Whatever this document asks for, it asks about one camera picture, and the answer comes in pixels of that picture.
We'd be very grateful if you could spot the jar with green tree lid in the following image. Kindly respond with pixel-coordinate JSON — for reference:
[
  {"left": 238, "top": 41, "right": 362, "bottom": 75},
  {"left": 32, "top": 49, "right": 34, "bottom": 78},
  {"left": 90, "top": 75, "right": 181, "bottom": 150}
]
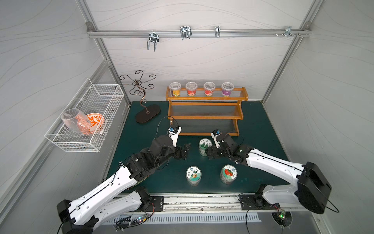
[{"left": 198, "top": 138, "right": 212, "bottom": 157}]

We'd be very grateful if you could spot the jar with carrot lid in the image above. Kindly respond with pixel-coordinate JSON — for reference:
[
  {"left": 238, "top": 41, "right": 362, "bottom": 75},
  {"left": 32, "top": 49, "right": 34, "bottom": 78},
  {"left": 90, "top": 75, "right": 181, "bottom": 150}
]
[{"left": 186, "top": 166, "right": 202, "bottom": 186}]

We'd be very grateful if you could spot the small clear yellow seed container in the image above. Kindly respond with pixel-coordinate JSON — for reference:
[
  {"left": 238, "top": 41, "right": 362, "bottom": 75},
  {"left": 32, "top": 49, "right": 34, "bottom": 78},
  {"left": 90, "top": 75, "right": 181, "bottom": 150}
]
[{"left": 169, "top": 82, "right": 182, "bottom": 97}]

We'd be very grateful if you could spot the small clear red seed container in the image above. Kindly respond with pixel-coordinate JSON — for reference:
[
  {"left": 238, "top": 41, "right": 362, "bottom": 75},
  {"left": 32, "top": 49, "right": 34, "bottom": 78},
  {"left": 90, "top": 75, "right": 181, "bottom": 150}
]
[{"left": 186, "top": 82, "right": 198, "bottom": 97}]

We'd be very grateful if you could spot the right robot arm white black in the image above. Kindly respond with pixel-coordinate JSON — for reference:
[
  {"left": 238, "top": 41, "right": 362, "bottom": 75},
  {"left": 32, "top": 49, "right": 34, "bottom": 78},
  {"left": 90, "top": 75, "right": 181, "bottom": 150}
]
[{"left": 205, "top": 130, "right": 332, "bottom": 214}]

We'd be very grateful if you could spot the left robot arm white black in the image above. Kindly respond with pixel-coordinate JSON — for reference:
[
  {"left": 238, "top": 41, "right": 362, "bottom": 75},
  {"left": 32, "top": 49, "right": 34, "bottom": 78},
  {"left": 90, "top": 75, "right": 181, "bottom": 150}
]
[{"left": 57, "top": 134, "right": 191, "bottom": 234}]

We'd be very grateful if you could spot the wooden two-tier shelf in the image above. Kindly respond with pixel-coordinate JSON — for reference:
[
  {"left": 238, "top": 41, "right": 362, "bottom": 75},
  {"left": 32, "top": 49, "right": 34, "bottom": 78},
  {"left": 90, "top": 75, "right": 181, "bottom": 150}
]
[{"left": 166, "top": 87, "right": 248, "bottom": 136}]

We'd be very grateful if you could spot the jar with tomato lid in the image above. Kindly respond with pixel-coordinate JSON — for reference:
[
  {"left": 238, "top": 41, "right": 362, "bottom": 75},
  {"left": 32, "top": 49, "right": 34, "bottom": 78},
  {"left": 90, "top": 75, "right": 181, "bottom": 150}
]
[{"left": 220, "top": 164, "right": 238, "bottom": 184}]

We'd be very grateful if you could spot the black metal jewelry stand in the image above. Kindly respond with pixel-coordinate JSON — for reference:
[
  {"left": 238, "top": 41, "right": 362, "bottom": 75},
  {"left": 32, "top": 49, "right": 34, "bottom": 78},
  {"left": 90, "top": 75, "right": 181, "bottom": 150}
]
[{"left": 119, "top": 70, "right": 161, "bottom": 124}]

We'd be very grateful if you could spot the orange patterned bowl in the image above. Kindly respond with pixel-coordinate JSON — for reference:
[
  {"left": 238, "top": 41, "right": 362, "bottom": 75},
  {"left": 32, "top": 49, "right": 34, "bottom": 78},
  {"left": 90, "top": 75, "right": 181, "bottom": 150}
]
[{"left": 83, "top": 113, "right": 105, "bottom": 135}]

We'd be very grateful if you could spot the black round floor fan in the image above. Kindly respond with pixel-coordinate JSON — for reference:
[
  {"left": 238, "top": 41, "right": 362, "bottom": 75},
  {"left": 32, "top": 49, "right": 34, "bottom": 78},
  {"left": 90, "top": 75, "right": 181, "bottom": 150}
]
[{"left": 271, "top": 211, "right": 292, "bottom": 227}]

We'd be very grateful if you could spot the clear glass cup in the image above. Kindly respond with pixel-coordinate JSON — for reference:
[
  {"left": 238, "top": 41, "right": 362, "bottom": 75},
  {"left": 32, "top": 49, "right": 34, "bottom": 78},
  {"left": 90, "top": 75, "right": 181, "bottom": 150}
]
[{"left": 61, "top": 108, "right": 91, "bottom": 134}]

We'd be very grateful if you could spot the metal double hook left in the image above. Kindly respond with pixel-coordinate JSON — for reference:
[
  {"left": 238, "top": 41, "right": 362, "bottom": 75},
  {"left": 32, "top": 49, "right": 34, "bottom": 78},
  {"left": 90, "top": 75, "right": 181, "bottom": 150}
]
[{"left": 147, "top": 32, "right": 159, "bottom": 52}]

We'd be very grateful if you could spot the metal double hook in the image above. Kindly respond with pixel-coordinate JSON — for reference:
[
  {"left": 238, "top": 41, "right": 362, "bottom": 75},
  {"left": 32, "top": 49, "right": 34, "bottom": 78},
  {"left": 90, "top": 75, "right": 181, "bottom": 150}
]
[
  {"left": 147, "top": 32, "right": 159, "bottom": 52},
  {"left": 180, "top": 26, "right": 192, "bottom": 40}
]

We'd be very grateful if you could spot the metal double hook middle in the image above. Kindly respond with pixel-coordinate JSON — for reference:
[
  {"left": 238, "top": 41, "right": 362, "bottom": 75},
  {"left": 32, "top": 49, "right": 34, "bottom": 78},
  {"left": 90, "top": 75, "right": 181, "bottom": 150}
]
[{"left": 180, "top": 26, "right": 192, "bottom": 40}]

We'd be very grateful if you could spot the small metal hook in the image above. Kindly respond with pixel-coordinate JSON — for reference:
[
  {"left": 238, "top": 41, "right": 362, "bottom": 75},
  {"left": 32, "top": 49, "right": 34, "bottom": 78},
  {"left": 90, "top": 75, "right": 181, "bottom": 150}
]
[{"left": 215, "top": 26, "right": 221, "bottom": 38}]

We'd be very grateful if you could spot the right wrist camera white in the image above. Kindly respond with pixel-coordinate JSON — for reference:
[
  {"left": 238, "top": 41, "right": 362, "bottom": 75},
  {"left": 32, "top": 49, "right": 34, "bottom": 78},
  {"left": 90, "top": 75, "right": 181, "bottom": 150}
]
[{"left": 211, "top": 129, "right": 224, "bottom": 148}]

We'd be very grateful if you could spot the aluminium front rail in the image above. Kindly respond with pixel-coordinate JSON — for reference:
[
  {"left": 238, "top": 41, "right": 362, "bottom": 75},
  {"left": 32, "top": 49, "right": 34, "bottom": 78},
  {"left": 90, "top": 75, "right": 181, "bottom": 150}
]
[{"left": 81, "top": 191, "right": 322, "bottom": 216}]

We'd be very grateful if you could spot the aluminium rail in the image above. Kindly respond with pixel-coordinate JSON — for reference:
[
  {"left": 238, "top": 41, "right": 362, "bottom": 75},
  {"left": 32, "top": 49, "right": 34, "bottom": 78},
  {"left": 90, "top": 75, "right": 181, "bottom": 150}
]
[
  {"left": 87, "top": 29, "right": 312, "bottom": 39},
  {"left": 81, "top": 191, "right": 322, "bottom": 216}
]

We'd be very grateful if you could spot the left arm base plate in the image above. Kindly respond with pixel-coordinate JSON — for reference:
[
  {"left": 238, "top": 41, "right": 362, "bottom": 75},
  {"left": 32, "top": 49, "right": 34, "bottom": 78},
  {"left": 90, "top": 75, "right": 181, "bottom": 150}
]
[{"left": 131, "top": 196, "right": 165, "bottom": 213}]

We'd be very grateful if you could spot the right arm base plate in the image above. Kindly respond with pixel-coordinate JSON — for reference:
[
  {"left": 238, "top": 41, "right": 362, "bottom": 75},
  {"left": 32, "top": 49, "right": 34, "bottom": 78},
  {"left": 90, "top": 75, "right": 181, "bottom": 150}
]
[{"left": 237, "top": 194, "right": 280, "bottom": 210}]

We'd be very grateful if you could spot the white slotted cable duct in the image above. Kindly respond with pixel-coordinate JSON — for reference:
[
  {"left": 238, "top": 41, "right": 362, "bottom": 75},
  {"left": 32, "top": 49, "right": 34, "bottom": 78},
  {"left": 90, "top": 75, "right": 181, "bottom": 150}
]
[{"left": 100, "top": 213, "right": 262, "bottom": 225}]

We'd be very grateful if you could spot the white wire basket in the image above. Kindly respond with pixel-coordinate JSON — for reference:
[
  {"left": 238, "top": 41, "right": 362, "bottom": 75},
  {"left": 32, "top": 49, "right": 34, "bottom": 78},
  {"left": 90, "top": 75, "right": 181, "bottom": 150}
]
[{"left": 45, "top": 79, "right": 124, "bottom": 153}]

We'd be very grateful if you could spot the aluminium top rail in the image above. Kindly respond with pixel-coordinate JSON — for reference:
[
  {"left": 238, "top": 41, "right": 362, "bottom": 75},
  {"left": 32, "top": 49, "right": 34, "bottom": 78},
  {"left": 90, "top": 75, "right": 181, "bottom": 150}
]
[{"left": 87, "top": 29, "right": 312, "bottom": 39}]

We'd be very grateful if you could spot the metal bracket hook right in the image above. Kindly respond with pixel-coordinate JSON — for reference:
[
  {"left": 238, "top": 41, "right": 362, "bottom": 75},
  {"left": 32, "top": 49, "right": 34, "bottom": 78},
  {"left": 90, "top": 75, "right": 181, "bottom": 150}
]
[{"left": 275, "top": 26, "right": 301, "bottom": 38}]

